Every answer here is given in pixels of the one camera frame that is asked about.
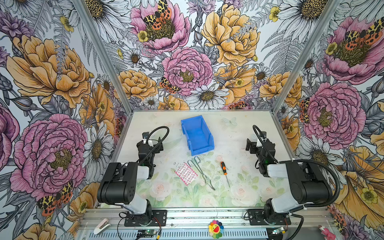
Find green circuit board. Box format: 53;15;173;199
271;227;286;235
136;230;158;240

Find orange black screwdriver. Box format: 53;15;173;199
220;162;231;187

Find left green circuit board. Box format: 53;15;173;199
136;230;158;240

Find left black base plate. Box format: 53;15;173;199
124;210;168;227

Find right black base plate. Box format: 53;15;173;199
247;209;292;226

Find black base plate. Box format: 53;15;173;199
124;210;168;227
247;209;292;226

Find pink patterned packet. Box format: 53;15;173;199
175;163;198;186

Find white slotted cable duct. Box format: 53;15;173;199
80;228;268;240

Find pink figurine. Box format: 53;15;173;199
319;225;336;240

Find white stapler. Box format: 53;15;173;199
93;218;111;235

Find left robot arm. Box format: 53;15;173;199
97;126;170;227

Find right green circuit board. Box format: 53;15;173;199
271;227;286;235

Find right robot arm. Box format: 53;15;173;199
244;125;342;225

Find blue plastic bin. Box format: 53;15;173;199
181;115;215;156

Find rainbow flower toy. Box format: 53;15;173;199
209;220;224;239

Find metal tongs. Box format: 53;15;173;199
187;156;216;191

